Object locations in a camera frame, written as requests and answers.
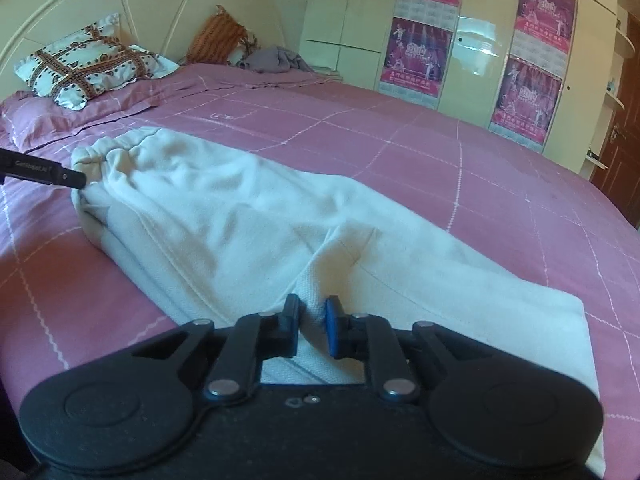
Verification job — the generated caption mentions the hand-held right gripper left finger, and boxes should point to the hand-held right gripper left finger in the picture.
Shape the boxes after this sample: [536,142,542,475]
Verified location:
[131,294,304,406]

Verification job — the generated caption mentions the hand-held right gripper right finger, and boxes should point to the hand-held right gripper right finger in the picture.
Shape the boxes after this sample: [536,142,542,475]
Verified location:
[324,296,501,405]

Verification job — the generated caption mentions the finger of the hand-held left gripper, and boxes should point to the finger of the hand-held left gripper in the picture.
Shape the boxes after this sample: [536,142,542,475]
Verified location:
[0,147,87,190]

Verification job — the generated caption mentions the white pants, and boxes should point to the white pants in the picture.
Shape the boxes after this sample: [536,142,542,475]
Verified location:
[70,127,607,480]

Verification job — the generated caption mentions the pink pillow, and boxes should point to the pink pillow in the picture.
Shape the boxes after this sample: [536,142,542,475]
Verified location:
[0,77,201,152]

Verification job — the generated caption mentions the brown white patterned pillow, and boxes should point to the brown white patterned pillow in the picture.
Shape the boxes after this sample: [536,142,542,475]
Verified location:
[14,12,180,111]

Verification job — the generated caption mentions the cream bed headboard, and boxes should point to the cream bed headboard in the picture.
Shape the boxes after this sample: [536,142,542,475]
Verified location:
[0,0,301,106]

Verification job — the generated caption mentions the pink checked bed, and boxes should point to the pink checked bed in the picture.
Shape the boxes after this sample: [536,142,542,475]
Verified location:
[0,62,640,480]

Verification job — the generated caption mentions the orange striped cushion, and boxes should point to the orange striped cushion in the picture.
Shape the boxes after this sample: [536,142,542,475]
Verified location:
[186,5,261,66]

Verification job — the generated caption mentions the grey crumpled cloth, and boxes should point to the grey crumpled cloth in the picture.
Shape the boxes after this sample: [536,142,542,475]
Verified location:
[237,46,316,74]

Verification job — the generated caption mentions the cream wardrobe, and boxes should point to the cream wardrobe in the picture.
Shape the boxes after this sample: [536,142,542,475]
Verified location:
[299,0,625,177]

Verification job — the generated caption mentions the brown wooden door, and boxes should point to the brown wooden door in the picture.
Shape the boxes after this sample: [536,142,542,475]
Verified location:
[590,22,640,228]

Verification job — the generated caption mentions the cream corner shelves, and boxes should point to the cream corner shelves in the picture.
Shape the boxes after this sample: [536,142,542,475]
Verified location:
[585,12,629,168]

